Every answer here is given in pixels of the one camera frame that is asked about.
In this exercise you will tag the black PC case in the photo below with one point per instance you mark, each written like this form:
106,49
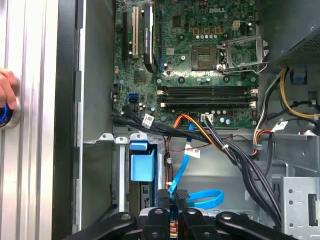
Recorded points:
65,100

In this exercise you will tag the white expansion slot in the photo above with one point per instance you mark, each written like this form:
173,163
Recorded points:
135,32

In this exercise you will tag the small blue plastic clip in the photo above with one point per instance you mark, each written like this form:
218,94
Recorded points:
299,77

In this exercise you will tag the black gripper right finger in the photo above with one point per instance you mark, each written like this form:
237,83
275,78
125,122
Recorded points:
192,225

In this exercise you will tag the person's bare hand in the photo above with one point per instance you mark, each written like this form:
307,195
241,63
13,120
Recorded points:
8,87

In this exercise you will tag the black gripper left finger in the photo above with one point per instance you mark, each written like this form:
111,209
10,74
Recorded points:
158,225

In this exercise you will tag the grey metal disk bay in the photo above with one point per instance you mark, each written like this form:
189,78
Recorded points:
122,175
97,175

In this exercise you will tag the black expansion slot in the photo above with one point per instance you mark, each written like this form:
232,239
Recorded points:
125,37

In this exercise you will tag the hard disk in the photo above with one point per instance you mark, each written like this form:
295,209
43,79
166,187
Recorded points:
141,167

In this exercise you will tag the round black blue-ringed tool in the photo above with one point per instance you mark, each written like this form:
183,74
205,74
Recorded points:
11,120

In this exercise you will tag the black RAM slot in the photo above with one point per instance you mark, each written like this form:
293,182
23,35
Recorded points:
207,102
207,91

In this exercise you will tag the metal socket cover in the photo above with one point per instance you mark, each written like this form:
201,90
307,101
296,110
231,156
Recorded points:
264,51

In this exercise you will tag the green motherboard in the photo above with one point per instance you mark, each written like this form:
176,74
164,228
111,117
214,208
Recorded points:
180,25

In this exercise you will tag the grey Dell power supply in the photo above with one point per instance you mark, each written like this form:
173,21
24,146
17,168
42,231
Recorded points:
287,25

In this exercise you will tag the black graphics card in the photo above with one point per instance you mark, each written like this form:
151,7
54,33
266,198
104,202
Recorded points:
148,37

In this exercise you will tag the CPU socket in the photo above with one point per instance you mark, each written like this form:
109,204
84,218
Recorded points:
203,57

